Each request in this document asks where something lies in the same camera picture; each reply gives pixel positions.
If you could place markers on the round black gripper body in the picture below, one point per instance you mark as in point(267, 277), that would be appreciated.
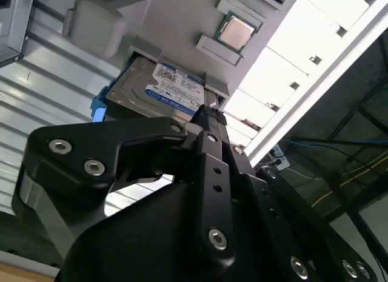
point(136, 248)

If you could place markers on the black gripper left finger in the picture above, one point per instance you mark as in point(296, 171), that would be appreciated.
point(69, 173)

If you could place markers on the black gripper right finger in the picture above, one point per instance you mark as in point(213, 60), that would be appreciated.
point(282, 221)

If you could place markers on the hard disk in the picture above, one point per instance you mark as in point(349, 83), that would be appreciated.
point(136, 80)

